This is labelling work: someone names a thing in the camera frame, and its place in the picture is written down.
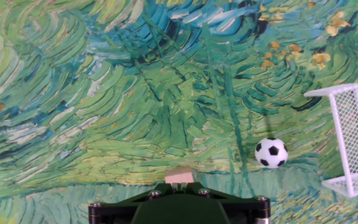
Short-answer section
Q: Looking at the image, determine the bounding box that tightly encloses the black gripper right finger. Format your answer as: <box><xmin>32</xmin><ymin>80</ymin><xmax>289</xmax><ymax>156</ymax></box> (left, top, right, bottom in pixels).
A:
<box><xmin>178</xmin><ymin>182</ymin><xmax>272</xmax><ymax>224</ymax></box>

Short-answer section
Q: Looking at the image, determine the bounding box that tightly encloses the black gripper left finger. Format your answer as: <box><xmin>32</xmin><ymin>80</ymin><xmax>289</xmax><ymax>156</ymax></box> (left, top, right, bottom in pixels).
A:
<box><xmin>88</xmin><ymin>182</ymin><xmax>180</xmax><ymax>224</ymax></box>

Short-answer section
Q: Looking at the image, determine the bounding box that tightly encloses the small wooden cube block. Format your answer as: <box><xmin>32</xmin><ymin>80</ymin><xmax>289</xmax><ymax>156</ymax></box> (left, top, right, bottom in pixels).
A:
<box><xmin>164</xmin><ymin>167</ymin><xmax>195</xmax><ymax>184</ymax></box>

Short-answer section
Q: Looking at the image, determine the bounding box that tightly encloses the small toy soccer ball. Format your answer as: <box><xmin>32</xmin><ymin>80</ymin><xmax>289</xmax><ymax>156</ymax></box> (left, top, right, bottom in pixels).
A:
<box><xmin>254</xmin><ymin>137</ymin><xmax>289</xmax><ymax>170</ymax></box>

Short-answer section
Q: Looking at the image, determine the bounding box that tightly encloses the painted landscape table cloth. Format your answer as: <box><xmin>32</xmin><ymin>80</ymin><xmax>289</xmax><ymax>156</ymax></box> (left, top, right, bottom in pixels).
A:
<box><xmin>0</xmin><ymin>0</ymin><xmax>358</xmax><ymax>224</ymax></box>

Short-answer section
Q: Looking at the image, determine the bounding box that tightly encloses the white toy soccer goal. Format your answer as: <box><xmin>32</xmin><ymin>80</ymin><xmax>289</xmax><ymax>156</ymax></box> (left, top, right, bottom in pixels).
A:
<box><xmin>303</xmin><ymin>82</ymin><xmax>358</xmax><ymax>199</ymax></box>

